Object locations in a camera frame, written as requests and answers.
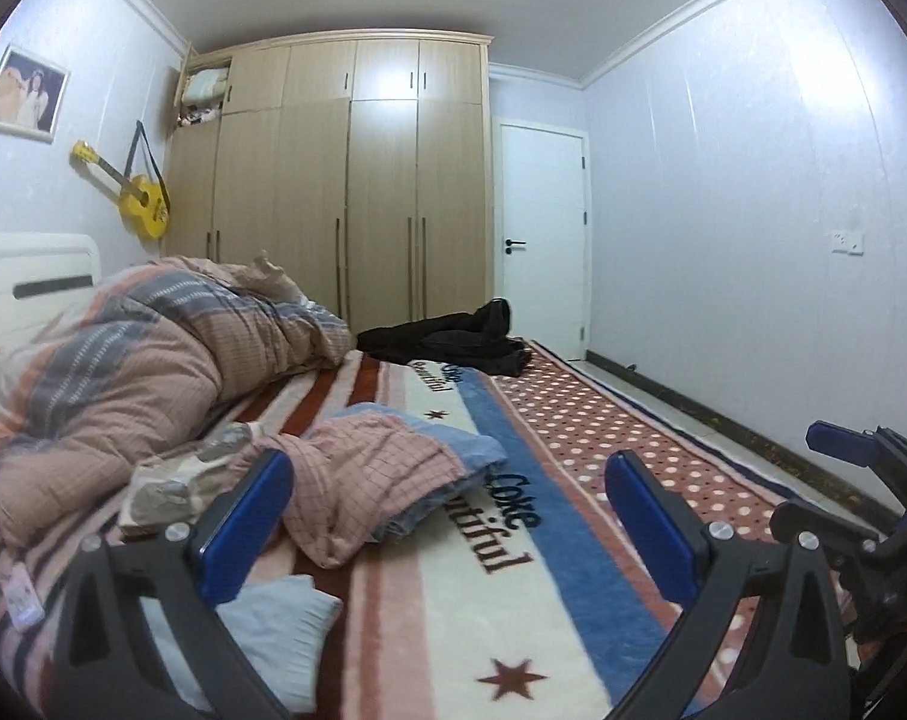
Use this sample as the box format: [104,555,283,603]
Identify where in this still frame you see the yellow guitar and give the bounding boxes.
[69,120,173,241]

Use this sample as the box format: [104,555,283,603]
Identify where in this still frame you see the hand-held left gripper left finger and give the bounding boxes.
[52,448,297,720]

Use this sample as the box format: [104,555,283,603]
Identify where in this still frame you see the folded white bedding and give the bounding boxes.
[181,69,229,102]

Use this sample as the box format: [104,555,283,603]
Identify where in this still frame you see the white headboard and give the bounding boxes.
[0,232,101,346]

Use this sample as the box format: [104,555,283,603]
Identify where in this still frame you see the pink striped quilt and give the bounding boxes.
[0,255,357,548]

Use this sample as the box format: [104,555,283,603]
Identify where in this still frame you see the pink checked shirt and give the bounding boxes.
[254,414,473,569]

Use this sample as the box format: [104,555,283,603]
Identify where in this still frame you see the white door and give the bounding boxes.
[498,120,593,361]

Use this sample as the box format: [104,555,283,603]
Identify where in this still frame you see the black clothing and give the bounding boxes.
[355,298,533,377]

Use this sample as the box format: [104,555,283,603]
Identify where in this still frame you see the wooden wardrobe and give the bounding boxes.
[160,28,495,335]

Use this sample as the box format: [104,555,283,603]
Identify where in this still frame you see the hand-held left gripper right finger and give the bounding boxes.
[604,450,852,720]

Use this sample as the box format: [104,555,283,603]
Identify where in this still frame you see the printed dotted striped blanket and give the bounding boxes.
[0,337,897,720]

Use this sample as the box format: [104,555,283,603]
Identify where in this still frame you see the light blue pants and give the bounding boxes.
[142,574,343,713]

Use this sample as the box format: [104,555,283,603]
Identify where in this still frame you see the grey patterned cloth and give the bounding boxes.
[119,420,274,541]

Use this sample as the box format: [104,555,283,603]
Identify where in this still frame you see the framed wall picture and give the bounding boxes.
[0,45,71,143]

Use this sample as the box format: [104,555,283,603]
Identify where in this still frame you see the dark baseboard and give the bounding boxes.
[588,349,905,533]

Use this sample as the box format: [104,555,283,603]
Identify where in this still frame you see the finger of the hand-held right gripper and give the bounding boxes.
[806,420,907,500]
[768,501,885,565]

